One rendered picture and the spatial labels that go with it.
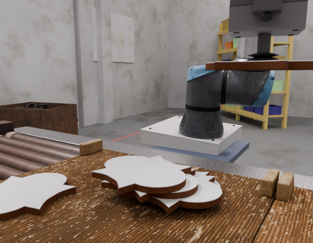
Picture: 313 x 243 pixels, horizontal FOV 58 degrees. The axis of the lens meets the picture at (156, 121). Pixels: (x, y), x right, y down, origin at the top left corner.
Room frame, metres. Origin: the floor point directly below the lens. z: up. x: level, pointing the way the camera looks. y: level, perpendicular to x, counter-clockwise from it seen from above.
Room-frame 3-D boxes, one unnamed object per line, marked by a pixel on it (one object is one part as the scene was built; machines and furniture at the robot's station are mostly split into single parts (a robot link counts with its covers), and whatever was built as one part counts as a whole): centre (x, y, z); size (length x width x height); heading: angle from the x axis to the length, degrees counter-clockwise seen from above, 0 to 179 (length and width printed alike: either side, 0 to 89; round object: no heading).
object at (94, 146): (0.63, 0.15, 0.95); 0.06 x 0.02 x 0.03; 147
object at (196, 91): (0.93, -0.16, 1.08); 0.13 x 0.12 x 0.14; 73
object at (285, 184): (0.40, -0.20, 0.95); 0.06 x 0.02 x 0.03; 147
